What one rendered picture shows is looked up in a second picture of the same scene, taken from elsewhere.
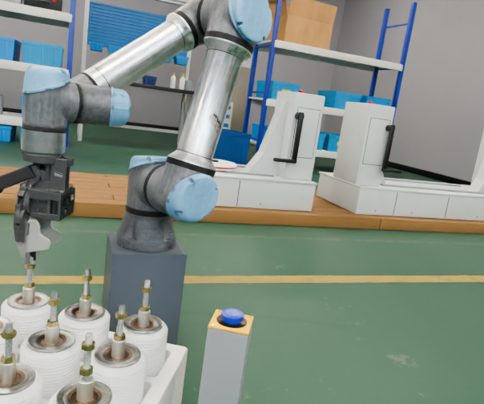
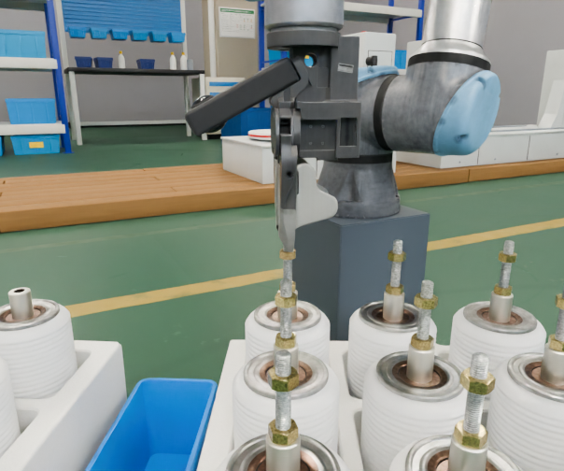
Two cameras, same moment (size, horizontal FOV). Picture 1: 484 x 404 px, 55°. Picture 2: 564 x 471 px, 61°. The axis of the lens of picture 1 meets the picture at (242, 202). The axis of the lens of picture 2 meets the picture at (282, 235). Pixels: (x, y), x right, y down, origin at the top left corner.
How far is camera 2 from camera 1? 0.61 m
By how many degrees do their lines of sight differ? 7
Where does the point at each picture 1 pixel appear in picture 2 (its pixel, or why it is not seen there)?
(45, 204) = (325, 129)
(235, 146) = (262, 123)
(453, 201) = (534, 140)
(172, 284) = (414, 260)
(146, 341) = (536, 345)
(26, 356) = (411, 414)
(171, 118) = (167, 110)
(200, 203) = (485, 120)
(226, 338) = not seen: outside the picture
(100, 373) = not seen: outside the picture
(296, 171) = not seen: hidden behind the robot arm
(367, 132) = not seen: hidden behind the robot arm
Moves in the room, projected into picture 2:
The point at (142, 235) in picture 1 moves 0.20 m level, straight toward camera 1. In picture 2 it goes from (369, 192) to (446, 223)
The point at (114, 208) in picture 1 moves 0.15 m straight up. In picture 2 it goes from (182, 200) to (180, 165)
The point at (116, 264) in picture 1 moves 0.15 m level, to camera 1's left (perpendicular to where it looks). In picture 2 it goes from (345, 242) to (248, 245)
